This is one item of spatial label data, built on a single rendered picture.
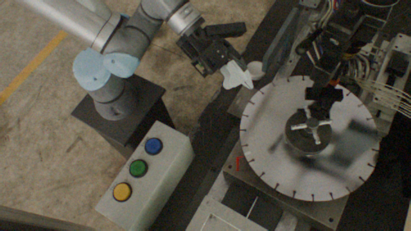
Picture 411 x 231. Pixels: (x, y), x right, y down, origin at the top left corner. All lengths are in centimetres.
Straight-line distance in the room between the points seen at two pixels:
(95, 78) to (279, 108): 52
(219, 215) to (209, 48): 39
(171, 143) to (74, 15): 39
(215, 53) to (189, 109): 118
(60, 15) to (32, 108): 160
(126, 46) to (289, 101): 42
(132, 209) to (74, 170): 119
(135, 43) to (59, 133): 143
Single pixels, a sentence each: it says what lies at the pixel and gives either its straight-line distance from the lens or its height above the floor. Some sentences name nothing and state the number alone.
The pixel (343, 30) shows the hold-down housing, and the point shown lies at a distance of 54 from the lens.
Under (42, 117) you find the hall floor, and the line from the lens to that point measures 222.
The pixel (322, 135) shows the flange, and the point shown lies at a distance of 75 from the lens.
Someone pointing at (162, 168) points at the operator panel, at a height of 90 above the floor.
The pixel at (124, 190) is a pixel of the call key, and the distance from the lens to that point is 79.
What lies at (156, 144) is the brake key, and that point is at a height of 91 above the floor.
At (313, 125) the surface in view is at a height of 100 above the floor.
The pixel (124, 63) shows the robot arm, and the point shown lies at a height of 110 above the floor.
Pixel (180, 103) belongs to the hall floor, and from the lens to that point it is 189.
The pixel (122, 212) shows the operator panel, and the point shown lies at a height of 90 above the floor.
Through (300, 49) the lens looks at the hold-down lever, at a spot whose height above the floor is 122.
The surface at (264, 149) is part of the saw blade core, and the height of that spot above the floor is 95.
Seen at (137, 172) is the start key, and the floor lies 91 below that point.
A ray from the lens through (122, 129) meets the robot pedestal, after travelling 103.
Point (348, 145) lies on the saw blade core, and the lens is 77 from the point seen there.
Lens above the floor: 163
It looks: 63 degrees down
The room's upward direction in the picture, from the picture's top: 11 degrees counter-clockwise
